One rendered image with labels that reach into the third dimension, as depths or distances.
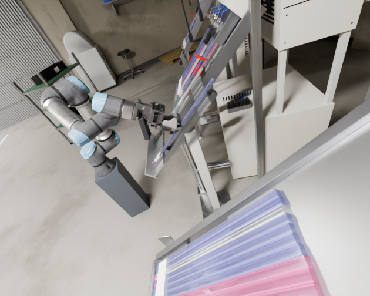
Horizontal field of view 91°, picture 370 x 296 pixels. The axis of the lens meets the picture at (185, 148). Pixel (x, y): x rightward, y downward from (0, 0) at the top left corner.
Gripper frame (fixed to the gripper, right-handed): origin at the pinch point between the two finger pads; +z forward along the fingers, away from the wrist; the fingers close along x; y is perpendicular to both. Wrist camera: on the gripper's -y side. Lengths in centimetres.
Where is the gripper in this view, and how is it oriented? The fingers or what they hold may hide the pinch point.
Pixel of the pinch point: (178, 127)
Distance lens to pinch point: 81.2
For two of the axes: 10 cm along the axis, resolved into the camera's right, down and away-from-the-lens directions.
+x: -0.7, -6.5, 7.6
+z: 9.4, 2.2, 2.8
